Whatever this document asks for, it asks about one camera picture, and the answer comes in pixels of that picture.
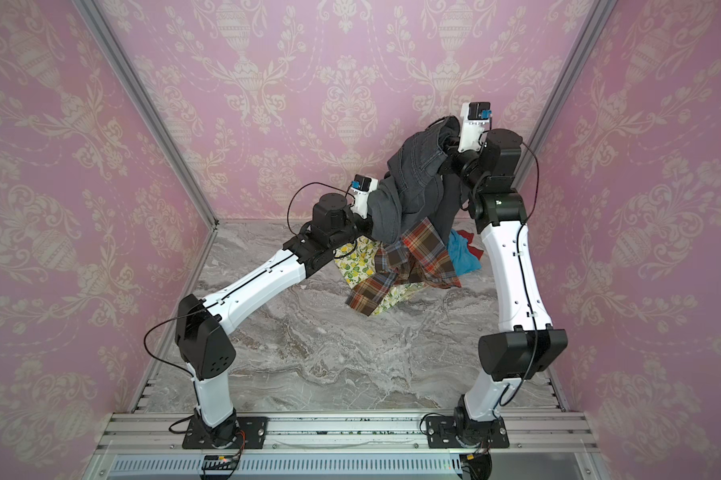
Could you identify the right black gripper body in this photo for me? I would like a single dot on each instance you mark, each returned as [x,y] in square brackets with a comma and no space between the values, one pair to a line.
[454,156]

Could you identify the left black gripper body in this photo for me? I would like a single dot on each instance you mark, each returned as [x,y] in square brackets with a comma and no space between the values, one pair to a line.
[363,226]

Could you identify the dark grey cloth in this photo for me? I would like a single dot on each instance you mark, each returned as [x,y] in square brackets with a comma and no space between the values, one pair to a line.
[417,186]

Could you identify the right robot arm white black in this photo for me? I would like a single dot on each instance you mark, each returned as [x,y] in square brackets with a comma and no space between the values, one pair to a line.
[526,342]

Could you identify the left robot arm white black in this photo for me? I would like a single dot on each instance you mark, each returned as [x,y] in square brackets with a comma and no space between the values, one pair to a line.
[204,326]

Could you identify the yellow lemon print cloth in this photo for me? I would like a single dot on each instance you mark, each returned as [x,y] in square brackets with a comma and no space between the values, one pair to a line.
[356,264]

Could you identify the red plaid cloth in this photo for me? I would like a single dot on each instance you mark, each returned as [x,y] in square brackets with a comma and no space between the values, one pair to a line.
[418,256]

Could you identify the teal cloth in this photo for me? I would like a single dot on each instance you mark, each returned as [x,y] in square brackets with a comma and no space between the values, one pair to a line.
[462,261]

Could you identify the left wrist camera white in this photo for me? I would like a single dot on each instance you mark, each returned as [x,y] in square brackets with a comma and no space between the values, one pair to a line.
[360,188]

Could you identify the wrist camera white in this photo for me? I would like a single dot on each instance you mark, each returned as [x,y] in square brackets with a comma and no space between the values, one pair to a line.
[360,188]
[476,118]

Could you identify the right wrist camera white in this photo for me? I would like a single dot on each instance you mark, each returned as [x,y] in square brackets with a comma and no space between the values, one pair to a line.
[476,118]

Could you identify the right aluminium corner post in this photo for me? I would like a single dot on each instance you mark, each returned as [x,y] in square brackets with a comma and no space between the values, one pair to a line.
[592,27]

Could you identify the aluminium corner post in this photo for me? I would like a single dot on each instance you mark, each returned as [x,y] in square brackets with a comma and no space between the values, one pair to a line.
[592,27]
[125,71]

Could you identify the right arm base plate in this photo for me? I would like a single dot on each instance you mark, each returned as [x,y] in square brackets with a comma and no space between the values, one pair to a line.
[446,432]

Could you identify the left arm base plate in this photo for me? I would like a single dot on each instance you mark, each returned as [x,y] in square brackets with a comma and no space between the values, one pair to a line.
[245,433]

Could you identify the left aluminium corner post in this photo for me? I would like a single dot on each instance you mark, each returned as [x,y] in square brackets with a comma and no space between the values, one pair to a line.
[125,71]

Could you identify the aluminium front rail frame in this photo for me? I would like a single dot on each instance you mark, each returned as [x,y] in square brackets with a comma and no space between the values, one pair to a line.
[541,443]

